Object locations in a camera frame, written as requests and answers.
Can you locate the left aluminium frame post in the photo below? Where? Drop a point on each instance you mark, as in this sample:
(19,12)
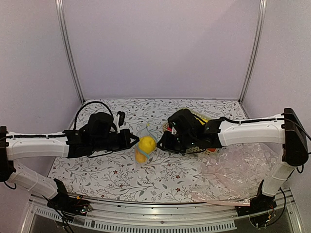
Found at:
(68,51)

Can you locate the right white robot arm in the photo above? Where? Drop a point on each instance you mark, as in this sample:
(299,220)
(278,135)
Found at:
(285,129)

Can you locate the aluminium frame post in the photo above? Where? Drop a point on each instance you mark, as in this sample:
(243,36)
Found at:
(68,51)
(254,50)

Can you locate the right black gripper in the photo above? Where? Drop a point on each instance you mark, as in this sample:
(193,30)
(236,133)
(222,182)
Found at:
(166,143)

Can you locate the front aluminium rail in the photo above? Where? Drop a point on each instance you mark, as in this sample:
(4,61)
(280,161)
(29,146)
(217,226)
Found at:
(113,216)

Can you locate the yellow banana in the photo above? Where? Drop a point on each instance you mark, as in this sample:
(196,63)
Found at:
(201,120)

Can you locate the right aluminium frame post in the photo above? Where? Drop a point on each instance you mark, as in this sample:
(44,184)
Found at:
(254,50)

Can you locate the crumpled clear plastic sheet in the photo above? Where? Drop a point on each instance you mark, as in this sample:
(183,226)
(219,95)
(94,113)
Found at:
(231,176)

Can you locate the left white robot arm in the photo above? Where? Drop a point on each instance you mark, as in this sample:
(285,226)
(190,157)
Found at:
(102,132)

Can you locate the yellow mango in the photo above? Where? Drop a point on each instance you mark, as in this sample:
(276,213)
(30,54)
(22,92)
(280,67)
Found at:
(140,157)

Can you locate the yellow lemon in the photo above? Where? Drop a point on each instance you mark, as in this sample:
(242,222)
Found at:
(147,144)

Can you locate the floral table cloth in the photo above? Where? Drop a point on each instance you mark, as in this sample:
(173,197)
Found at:
(167,178)

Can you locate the clear zip top bag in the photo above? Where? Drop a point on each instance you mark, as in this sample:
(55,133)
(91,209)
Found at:
(145,131)

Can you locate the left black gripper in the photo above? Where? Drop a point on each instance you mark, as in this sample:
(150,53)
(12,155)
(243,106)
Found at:
(126,134)

